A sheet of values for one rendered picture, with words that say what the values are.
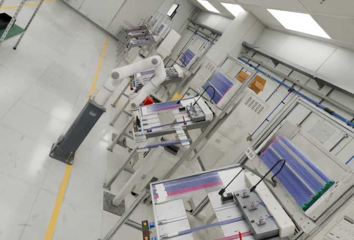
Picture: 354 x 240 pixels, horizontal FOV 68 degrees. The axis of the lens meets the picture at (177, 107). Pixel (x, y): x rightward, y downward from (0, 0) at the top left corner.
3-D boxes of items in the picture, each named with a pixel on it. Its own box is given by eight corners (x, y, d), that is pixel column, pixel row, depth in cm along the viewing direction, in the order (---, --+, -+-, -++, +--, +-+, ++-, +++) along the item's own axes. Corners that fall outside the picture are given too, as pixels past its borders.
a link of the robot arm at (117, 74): (116, 81, 262) (111, 83, 246) (111, 69, 259) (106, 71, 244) (163, 64, 256) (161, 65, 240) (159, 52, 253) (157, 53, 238)
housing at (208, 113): (206, 126, 279) (205, 114, 273) (195, 107, 323) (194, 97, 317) (213, 125, 280) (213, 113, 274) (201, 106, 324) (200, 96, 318)
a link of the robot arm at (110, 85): (101, 85, 252) (115, 65, 247) (107, 83, 270) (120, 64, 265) (111, 93, 254) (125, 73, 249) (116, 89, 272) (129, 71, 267)
